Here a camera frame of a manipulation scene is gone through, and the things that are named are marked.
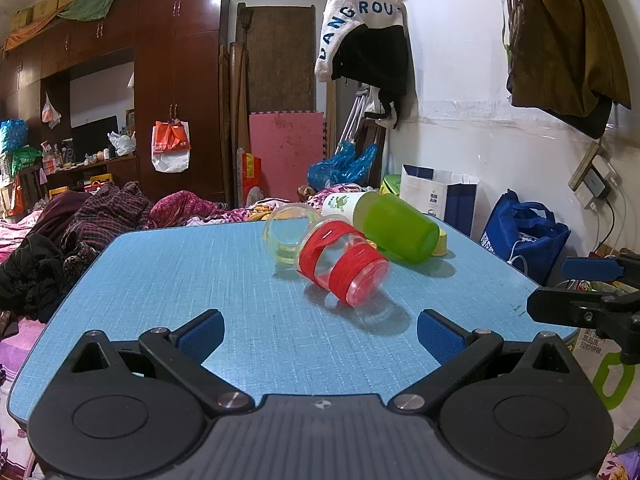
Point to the pink foam mat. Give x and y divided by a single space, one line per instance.
285 152

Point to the small white plastic bag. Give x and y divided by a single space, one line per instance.
51 114

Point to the blue tote bag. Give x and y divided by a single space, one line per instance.
520 241

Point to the metal folding frame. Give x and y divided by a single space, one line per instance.
352 120

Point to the magenta patterned blanket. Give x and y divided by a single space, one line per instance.
182 207

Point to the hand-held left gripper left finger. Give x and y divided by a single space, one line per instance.
202 334

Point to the white and black hoodie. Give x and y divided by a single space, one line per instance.
367 35

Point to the clear glass cup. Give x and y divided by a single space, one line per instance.
284 234

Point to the small cardboard box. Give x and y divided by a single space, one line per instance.
35 12

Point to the dark plaid clothes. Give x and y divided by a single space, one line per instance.
107 215

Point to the black monitor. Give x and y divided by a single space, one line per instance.
92 135

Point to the glass cup with red sleeve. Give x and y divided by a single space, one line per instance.
350 262

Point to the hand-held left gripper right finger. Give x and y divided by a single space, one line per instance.
441 336

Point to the wooden board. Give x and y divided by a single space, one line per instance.
280 60

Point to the blue plastic bag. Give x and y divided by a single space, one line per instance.
345 167

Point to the black charger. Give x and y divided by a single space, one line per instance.
596 182

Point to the green box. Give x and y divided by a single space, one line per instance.
391 185

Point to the crumpled white plastic bag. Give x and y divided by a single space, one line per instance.
122 144

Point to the green plastic cup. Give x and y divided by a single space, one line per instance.
395 226

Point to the white paper bag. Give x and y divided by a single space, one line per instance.
425 194

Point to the black clothes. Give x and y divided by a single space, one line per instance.
35 275

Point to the small yellow cup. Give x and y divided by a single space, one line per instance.
442 243

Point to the brown wooden wardrobe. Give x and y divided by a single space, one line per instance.
175 70

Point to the orange and white plastic bag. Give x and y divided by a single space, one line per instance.
171 142

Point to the green and white bag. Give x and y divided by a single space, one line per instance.
605 375

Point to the blue woven bag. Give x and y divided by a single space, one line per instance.
12 135

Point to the white bottle with green print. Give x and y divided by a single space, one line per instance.
340 205

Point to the hanging brown clothes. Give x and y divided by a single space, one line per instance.
565 55

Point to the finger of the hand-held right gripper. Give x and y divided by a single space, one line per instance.
592 269
565 305

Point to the red and yellow sack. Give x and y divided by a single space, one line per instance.
251 175

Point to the wall power socket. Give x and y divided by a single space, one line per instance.
590 157

